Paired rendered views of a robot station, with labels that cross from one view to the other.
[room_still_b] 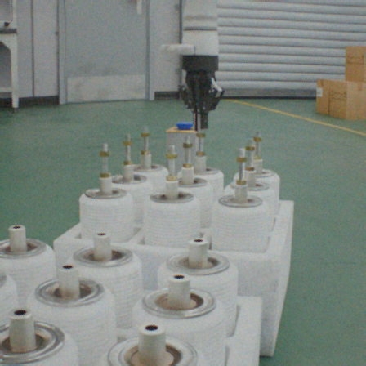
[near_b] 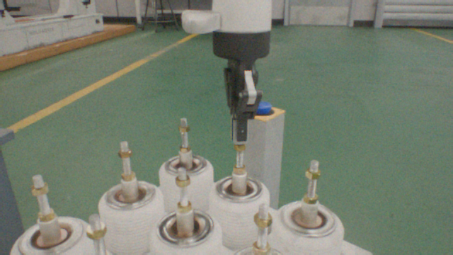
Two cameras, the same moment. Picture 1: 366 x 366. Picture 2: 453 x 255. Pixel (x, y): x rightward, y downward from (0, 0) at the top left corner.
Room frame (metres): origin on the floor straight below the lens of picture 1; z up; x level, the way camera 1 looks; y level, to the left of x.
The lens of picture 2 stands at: (0.80, -0.21, 0.55)
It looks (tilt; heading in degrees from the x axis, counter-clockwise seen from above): 23 degrees down; 25
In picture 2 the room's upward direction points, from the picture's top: straight up
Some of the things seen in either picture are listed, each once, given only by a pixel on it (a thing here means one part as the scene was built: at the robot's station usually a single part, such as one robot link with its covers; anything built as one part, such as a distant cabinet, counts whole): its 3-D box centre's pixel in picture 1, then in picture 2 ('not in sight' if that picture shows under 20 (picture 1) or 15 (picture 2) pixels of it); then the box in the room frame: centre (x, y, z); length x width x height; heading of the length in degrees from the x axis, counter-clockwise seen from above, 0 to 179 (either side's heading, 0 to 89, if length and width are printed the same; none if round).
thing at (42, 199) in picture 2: (104, 165); (43, 203); (1.01, 0.13, 0.30); 0.01 x 0.01 x 0.08; 86
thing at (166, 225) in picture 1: (171, 248); not in sight; (0.99, 0.02, 0.16); 0.10 x 0.10 x 0.18
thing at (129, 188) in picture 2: (127, 173); (129, 188); (1.13, 0.10, 0.26); 0.02 x 0.02 x 0.03
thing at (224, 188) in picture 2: (200, 171); (238, 188); (1.22, -0.04, 0.25); 0.08 x 0.08 x 0.01
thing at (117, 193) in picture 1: (105, 194); (52, 236); (1.01, 0.13, 0.25); 0.08 x 0.08 x 0.01
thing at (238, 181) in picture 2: (200, 164); (239, 181); (1.22, -0.04, 0.26); 0.02 x 0.02 x 0.03
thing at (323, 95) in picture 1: (336, 96); not in sight; (5.03, -1.37, 0.15); 0.30 x 0.24 x 0.30; 104
